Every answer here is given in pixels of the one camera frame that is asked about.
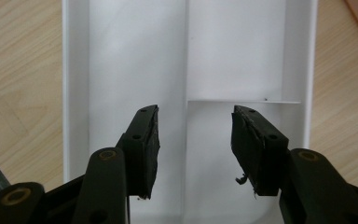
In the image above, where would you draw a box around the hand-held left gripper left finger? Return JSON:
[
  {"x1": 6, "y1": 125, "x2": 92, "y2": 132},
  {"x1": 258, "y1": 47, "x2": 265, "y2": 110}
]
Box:
[{"x1": 115, "y1": 105, "x2": 161, "y2": 200}]

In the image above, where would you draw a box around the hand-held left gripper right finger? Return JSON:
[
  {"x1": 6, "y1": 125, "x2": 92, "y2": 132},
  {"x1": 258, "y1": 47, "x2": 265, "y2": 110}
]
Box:
[{"x1": 230, "y1": 105, "x2": 291, "y2": 197}]

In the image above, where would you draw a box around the white divided tray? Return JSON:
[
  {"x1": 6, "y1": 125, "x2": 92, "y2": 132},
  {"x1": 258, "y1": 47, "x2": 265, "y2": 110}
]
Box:
[{"x1": 62, "y1": 0, "x2": 320, "y2": 224}]

